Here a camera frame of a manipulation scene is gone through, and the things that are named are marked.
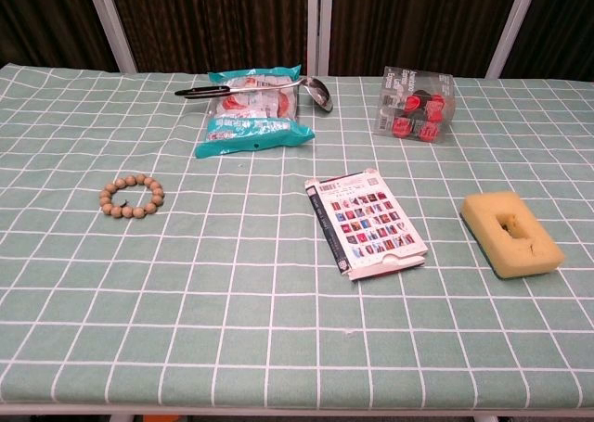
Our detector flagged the yellow sponge with hole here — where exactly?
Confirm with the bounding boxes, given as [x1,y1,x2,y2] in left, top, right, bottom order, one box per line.
[458,190,566,280]

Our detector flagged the metal ladle black handle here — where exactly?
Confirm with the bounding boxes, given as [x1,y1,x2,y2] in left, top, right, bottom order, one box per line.
[174,75,335,113]

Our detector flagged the wooden bead bracelet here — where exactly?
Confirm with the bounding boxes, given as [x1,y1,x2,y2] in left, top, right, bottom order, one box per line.
[98,173,166,219]

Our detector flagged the upright white partition post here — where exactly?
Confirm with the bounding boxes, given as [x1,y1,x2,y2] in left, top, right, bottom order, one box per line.
[305,0,334,78]

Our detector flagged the green checked tablecloth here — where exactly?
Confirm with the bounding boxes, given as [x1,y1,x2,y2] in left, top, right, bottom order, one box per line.
[0,62,594,407]

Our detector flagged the slanted white partition post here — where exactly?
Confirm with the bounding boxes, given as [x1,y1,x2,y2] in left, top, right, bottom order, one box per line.
[83,0,138,74]
[484,0,543,80]

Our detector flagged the dark brown curtain panel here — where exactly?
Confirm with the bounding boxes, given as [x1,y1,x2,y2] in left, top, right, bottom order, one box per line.
[329,0,523,78]
[105,0,310,75]
[503,0,594,81]
[0,0,117,73]

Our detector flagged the clear box coffee capsules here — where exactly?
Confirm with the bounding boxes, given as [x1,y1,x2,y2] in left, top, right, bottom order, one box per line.
[373,65,457,144]

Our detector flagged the teal snack bag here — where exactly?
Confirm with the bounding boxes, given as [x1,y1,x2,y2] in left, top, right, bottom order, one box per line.
[193,64,316,160]

